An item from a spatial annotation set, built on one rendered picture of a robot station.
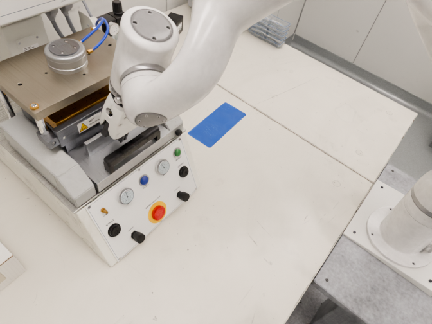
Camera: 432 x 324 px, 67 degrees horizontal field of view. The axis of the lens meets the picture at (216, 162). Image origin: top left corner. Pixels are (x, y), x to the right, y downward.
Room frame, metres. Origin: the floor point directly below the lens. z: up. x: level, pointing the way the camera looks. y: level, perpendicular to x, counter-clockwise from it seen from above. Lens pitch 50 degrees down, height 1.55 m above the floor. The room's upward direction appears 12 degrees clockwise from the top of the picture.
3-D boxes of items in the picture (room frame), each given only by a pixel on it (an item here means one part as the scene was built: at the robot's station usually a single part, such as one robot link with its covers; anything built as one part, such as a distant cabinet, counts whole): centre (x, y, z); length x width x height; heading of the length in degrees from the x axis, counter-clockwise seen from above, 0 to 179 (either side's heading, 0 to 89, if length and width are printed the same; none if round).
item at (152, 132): (0.46, 0.19, 0.99); 0.15 x 0.02 x 0.04; 150
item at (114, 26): (0.81, 0.35, 1.05); 0.15 x 0.05 x 0.15; 150
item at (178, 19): (1.29, 0.30, 0.83); 0.09 x 0.06 x 0.07; 171
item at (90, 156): (0.53, 0.31, 0.97); 0.30 x 0.22 x 0.08; 60
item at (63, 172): (0.40, 0.36, 0.96); 0.25 x 0.05 x 0.07; 60
